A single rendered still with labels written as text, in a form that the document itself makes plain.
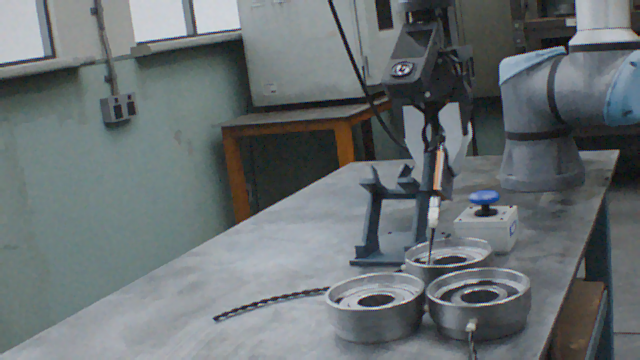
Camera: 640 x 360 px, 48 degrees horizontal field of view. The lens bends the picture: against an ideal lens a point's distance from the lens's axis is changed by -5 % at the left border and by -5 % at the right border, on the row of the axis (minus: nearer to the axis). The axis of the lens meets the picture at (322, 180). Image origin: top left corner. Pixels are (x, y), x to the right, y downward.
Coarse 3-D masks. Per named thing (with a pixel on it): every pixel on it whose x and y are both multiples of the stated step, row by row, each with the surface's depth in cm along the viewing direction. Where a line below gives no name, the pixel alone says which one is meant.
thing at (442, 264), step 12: (444, 240) 92; (456, 240) 92; (468, 240) 91; (480, 240) 90; (408, 252) 89; (420, 252) 91; (432, 252) 92; (480, 252) 89; (492, 252) 85; (408, 264) 86; (420, 264) 84; (432, 264) 87; (444, 264) 90; (456, 264) 82; (468, 264) 82; (480, 264) 83; (492, 264) 85; (420, 276) 84; (432, 276) 83
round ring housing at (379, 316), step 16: (336, 288) 81; (352, 288) 83; (368, 288) 83; (400, 288) 81; (416, 288) 80; (336, 304) 79; (352, 304) 78; (368, 304) 81; (384, 304) 81; (400, 304) 74; (416, 304) 75; (336, 320) 76; (352, 320) 74; (368, 320) 74; (384, 320) 74; (400, 320) 74; (416, 320) 75; (352, 336) 76; (368, 336) 75; (384, 336) 75; (400, 336) 75
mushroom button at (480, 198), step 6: (480, 192) 99; (486, 192) 98; (492, 192) 98; (474, 198) 98; (480, 198) 97; (486, 198) 97; (492, 198) 97; (498, 198) 97; (480, 204) 97; (486, 204) 98; (486, 210) 98
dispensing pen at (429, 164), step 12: (444, 132) 90; (444, 144) 90; (432, 156) 88; (432, 168) 87; (432, 180) 87; (432, 192) 87; (432, 204) 87; (432, 216) 87; (432, 228) 87; (432, 240) 86
